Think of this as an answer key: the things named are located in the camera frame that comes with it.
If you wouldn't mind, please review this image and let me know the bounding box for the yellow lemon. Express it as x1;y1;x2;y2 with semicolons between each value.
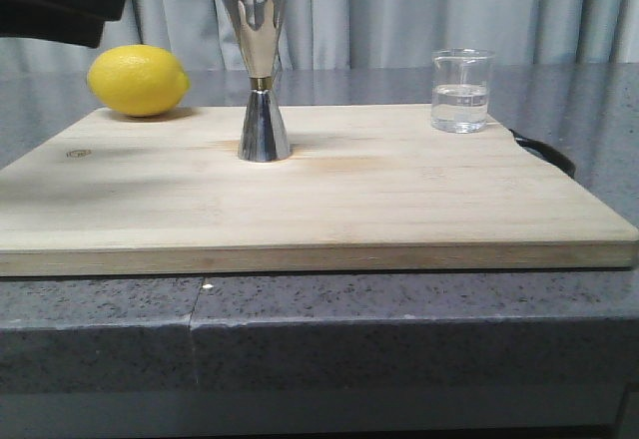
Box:
86;44;191;117

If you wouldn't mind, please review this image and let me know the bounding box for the grey pleated curtain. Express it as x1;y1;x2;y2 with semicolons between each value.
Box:
0;0;639;75

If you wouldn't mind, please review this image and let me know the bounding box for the light wooden cutting board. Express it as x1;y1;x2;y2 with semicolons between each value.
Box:
1;105;638;276

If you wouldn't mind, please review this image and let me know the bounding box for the silver steel cocktail jigger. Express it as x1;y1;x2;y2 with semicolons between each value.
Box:
223;0;291;163

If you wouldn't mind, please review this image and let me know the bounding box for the small clear glass beaker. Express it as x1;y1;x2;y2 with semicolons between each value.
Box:
431;48;495;134

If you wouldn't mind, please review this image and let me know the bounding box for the black cutting board handle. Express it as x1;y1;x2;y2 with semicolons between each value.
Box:
509;129;576;179

